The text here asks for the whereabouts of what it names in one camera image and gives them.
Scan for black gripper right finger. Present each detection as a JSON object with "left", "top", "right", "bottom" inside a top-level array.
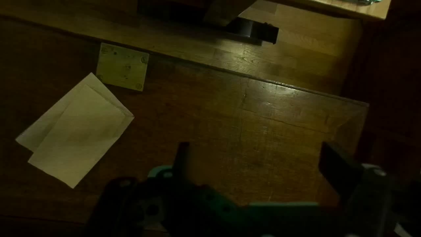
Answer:
[{"left": 319, "top": 141, "right": 366, "bottom": 204}]

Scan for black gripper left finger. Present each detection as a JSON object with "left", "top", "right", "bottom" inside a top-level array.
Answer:
[{"left": 172, "top": 141, "right": 193, "bottom": 177}]

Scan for dark wooden secretary desk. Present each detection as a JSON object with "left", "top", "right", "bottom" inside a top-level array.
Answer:
[{"left": 0, "top": 14, "right": 372, "bottom": 237}]

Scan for yellowish square paper note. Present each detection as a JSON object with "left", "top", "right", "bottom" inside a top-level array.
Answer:
[{"left": 95, "top": 42, "right": 152, "bottom": 92}]

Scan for black camera tripod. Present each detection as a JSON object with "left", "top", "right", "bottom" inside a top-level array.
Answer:
[{"left": 223, "top": 17, "right": 281, "bottom": 46}]

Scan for robot mount table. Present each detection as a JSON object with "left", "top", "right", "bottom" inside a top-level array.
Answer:
[{"left": 302, "top": 0, "right": 393, "bottom": 21}]

